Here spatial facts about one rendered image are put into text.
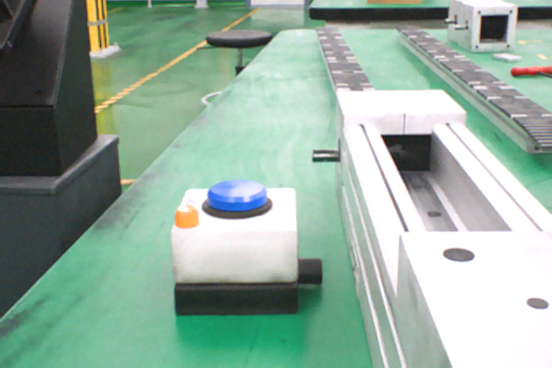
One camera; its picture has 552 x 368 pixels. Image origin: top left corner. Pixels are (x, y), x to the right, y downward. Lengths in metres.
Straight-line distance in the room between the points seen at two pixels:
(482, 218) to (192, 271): 0.18
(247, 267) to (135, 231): 0.18
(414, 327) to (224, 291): 0.23
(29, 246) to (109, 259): 0.24
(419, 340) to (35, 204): 0.58
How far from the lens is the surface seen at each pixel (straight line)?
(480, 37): 1.60
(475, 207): 0.47
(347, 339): 0.45
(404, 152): 0.62
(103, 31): 7.07
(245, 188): 0.48
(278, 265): 0.46
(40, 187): 0.76
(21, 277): 0.82
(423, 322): 0.23
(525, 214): 0.42
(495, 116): 0.96
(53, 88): 0.77
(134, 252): 0.58
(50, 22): 0.82
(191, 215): 0.45
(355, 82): 1.05
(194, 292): 0.47
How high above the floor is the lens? 1.01
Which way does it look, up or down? 17 degrees down
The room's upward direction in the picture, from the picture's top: 1 degrees counter-clockwise
